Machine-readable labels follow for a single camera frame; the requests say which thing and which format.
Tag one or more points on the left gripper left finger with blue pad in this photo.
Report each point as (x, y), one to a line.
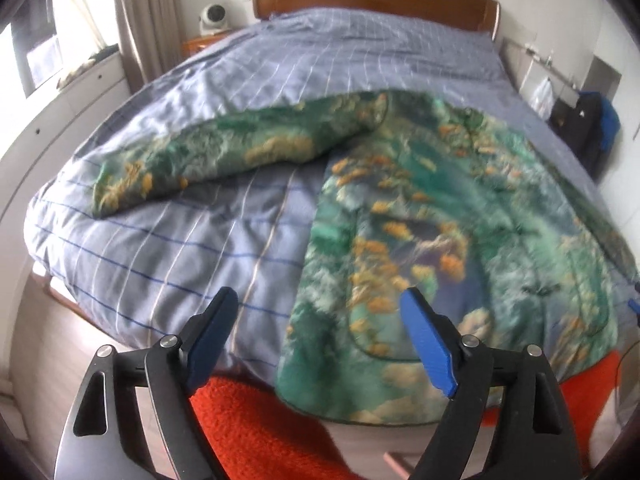
(103, 436)

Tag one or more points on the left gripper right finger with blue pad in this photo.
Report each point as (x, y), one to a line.
(534, 437)

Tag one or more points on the green floral padded jacket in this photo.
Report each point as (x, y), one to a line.
(418, 193)

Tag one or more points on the red and white fleece garment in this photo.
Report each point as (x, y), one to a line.
(255, 436)

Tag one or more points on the blue checked duvet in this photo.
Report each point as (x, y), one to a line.
(141, 273)

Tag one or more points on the black and blue backpack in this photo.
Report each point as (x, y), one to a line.
(589, 129)

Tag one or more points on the white drawer cabinet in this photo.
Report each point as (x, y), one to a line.
(48, 136)

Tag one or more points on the white plastic bag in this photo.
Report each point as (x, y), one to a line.
(542, 99)

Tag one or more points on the wooden bedside table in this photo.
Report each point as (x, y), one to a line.
(196, 45)

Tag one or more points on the white round fan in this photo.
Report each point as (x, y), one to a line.
(213, 20)

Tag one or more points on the beige curtain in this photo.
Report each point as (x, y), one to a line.
(150, 35)

